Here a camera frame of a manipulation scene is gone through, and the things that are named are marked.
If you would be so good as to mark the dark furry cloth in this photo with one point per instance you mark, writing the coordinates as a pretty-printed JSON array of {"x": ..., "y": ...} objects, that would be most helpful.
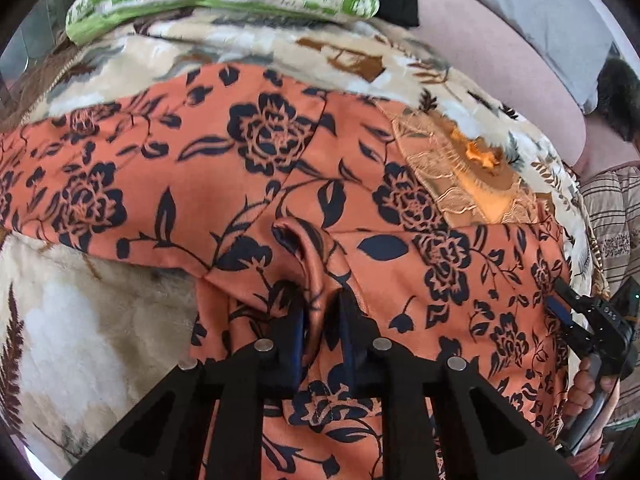
[{"x": 620, "y": 100}]

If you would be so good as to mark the metal window frame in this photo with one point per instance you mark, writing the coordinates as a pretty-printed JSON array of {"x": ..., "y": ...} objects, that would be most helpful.
[{"x": 30, "y": 45}]

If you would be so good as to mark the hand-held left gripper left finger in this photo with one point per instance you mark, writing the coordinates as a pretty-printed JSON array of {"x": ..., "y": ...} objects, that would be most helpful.
[{"x": 296, "y": 332}]

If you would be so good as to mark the person's right hand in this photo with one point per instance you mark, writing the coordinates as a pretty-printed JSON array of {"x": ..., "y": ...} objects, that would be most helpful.
[{"x": 582, "y": 392}]

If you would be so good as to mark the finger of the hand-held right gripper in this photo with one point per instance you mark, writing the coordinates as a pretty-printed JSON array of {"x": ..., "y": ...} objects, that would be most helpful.
[
  {"x": 575, "y": 294},
  {"x": 556, "y": 312}
]

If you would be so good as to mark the striped brown pillow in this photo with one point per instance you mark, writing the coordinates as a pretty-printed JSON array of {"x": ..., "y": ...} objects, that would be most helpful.
[{"x": 615, "y": 210}]

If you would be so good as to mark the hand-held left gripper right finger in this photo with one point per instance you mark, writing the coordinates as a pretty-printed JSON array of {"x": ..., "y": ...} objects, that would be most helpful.
[{"x": 348, "y": 345}]

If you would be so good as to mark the grey sheet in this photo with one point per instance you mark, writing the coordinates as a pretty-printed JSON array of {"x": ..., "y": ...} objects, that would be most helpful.
[{"x": 540, "y": 10}]

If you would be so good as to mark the beige leaf print blanket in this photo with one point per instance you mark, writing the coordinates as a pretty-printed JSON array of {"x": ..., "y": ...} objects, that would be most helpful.
[{"x": 75, "y": 335}]

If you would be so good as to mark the orange floral garment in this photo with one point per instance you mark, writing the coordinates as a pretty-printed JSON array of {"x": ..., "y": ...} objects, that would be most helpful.
[{"x": 225, "y": 160}]

